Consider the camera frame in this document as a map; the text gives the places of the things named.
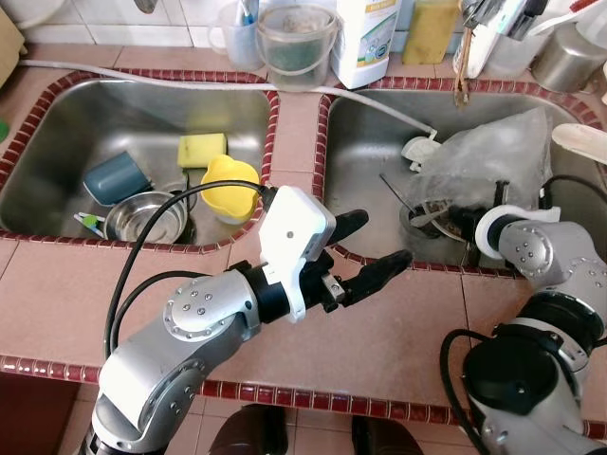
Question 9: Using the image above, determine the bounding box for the clear plastic bag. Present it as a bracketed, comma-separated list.
[417, 106, 553, 214]

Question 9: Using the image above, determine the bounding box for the cream plastic ladle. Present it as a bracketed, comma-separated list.
[552, 123, 607, 164]

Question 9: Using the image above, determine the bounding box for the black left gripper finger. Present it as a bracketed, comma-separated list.
[330, 209, 369, 246]
[343, 250, 414, 306]

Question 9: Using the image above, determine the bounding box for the steel cup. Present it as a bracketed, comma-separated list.
[529, 21, 597, 93]

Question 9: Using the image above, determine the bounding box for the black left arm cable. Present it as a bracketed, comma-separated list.
[102, 180, 276, 356]

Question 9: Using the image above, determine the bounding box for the yellow scouring pad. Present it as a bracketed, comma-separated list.
[401, 0, 459, 65]

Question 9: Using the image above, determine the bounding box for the steel sink basin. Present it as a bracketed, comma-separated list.
[318, 81, 607, 276]
[0, 71, 281, 249]

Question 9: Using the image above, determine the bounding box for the black robot left leg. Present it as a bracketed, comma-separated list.
[209, 405, 290, 455]

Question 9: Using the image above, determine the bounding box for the blue rabbit mug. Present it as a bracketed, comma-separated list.
[83, 152, 153, 207]

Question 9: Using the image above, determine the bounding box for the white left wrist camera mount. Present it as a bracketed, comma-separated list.
[258, 187, 336, 323]

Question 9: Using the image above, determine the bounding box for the yellow dish sponge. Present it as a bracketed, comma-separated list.
[177, 133, 229, 170]

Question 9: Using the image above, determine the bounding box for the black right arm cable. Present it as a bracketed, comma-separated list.
[439, 173, 607, 455]

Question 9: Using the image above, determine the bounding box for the small steel pot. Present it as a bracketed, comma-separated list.
[398, 197, 475, 243]

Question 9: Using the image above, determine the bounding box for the grey drain hose white nozzle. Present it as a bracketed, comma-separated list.
[19, 59, 442, 172]

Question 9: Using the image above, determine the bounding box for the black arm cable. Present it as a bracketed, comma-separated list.
[439, 173, 607, 455]
[102, 180, 276, 356]

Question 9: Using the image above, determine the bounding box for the green white toothbrush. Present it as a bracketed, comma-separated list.
[73, 212, 107, 234]

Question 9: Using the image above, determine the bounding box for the white detergent bottle yellow cap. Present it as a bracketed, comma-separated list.
[330, 0, 404, 89]

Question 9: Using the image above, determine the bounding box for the clear toothbrush cup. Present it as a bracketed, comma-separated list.
[209, 0, 262, 72]

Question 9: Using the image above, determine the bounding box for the black robot right leg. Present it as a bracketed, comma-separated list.
[351, 415, 428, 455]

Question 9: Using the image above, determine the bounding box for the black robot leg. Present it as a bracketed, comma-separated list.
[209, 405, 290, 455]
[351, 415, 428, 455]

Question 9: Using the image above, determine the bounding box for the thin metal utensil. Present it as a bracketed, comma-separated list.
[379, 173, 447, 233]

